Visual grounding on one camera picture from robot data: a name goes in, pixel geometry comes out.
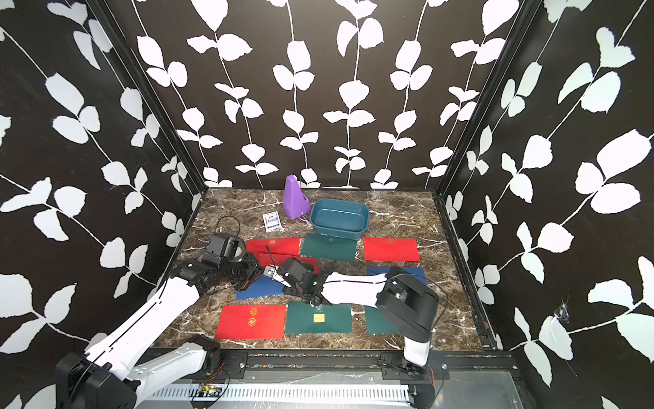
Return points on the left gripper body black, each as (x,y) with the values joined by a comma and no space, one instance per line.
(241,273)

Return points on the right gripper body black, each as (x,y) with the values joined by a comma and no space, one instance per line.
(299,293)

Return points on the green envelope with cream label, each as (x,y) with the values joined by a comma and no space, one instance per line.
(302,318)

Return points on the red envelope with gold sticker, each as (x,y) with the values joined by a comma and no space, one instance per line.
(274,259)

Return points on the red envelope two gold seals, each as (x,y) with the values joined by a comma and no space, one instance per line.
(251,322)

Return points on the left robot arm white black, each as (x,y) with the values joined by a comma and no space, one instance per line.
(111,375)

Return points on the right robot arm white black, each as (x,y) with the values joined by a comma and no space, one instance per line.
(410,305)

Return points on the teal plastic storage box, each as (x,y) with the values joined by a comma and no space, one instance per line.
(340,218)

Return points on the red envelope back left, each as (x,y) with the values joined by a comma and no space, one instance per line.
(281,246)

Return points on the blue envelope left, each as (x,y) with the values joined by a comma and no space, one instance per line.
(262,288)

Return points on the green envelope back middle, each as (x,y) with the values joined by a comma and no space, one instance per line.
(329,248)

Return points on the small white card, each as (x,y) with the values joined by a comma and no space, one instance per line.
(272,222)

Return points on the red envelope back right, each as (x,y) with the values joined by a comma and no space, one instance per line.
(391,250)

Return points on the purple pyramid metronome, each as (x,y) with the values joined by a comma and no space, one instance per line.
(295,202)

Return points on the green envelope front right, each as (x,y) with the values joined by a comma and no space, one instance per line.
(377,323)

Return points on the blue envelope right red seal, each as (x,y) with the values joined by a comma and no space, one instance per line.
(417,272)

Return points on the small green circuit board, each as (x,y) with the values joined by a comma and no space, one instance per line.
(208,391)

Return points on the white perforated cable tray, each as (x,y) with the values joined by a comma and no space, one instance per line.
(374,394)

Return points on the black aluminium front rail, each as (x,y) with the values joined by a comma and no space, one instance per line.
(441,363)

